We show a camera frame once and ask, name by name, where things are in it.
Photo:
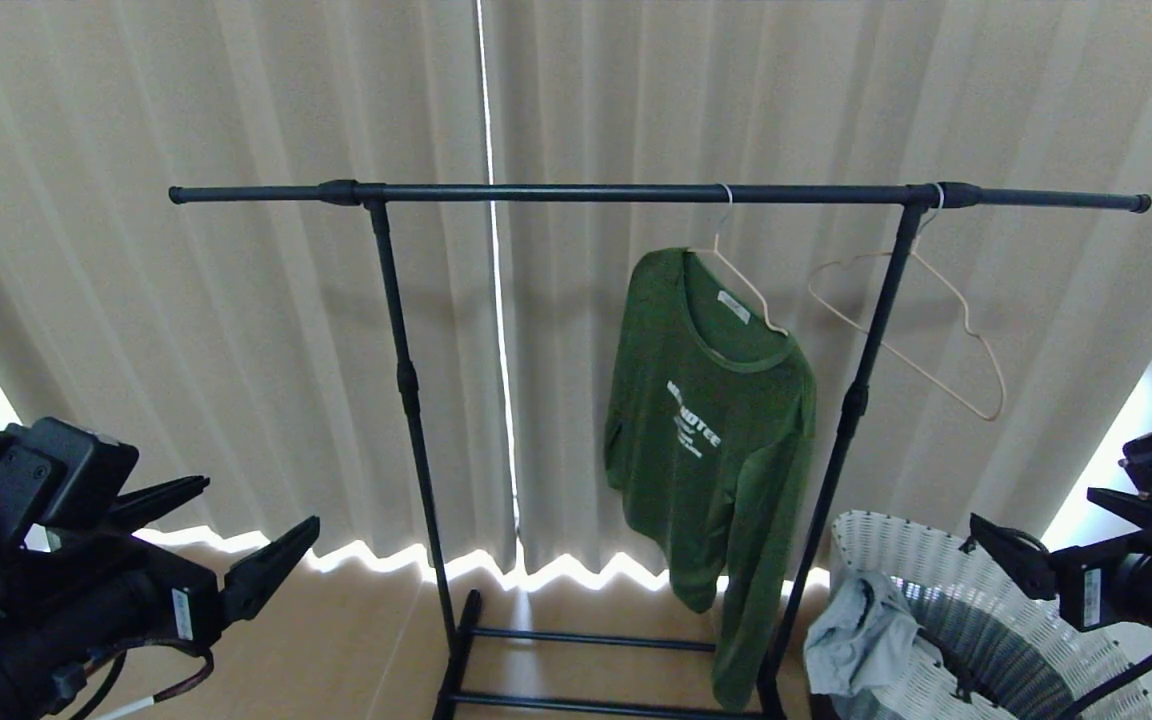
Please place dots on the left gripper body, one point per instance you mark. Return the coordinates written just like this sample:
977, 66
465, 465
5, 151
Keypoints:
106, 620

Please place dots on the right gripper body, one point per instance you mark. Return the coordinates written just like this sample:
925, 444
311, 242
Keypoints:
1146, 580

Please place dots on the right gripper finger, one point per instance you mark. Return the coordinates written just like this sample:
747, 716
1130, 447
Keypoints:
1141, 512
1021, 565

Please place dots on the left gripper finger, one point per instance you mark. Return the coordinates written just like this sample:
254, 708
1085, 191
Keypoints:
151, 505
261, 580

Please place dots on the pale grey garment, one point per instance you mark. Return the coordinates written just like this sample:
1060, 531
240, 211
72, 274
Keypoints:
861, 640

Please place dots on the green long-sleeved shirt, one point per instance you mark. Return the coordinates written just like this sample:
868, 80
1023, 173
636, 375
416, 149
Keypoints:
706, 400

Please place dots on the pink clothes hanger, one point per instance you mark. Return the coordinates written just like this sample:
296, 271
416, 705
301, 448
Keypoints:
751, 292
936, 381

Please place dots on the white laundry basket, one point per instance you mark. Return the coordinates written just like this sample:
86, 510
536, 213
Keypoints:
896, 545

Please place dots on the black clothes rack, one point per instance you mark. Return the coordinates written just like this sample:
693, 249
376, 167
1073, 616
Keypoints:
586, 192

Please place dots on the beige curtain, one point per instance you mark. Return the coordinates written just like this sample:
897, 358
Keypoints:
186, 300

